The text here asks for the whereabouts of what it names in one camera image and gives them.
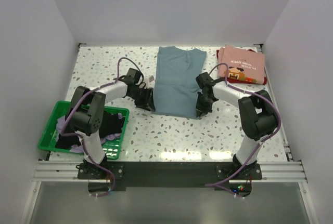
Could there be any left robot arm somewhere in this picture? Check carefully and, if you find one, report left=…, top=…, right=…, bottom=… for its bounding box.
left=60, top=68, right=156, bottom=178

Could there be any blue t-shirt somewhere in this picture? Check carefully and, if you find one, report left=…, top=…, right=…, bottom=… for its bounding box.
left=153, top=46, right=207, bottom=119

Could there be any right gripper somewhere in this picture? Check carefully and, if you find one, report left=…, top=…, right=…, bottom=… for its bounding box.
left=196, top=91, right=214, bottom=117

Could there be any lavender garment in basket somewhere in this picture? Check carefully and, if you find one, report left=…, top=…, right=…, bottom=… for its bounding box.
left=56, top=112, right=125, bottom=154

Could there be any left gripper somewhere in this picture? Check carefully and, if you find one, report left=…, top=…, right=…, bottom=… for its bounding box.
left=129, top=86, right=155, bottom=111

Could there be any black garment in basket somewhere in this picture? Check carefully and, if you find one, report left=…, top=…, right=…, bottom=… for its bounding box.
left=54, top=112, right=124, bottom=151

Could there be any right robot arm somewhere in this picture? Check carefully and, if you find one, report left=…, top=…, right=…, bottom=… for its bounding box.
left=196, top=72, right=281, bottom=179

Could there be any red folded t-shirt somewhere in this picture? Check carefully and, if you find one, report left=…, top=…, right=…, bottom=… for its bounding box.
left=221, top=48, right=268, bottom=86

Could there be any green plastic basket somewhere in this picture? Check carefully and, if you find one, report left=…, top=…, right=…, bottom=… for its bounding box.
left=37, top=101, right=130, bottom=160

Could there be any aluminium frame rail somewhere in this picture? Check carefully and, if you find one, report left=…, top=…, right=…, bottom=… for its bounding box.
left=33, top=161, right=308, bottom=182

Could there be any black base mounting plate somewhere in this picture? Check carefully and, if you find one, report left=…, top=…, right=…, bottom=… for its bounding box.
left=76, top=161, right=261, bottom=193

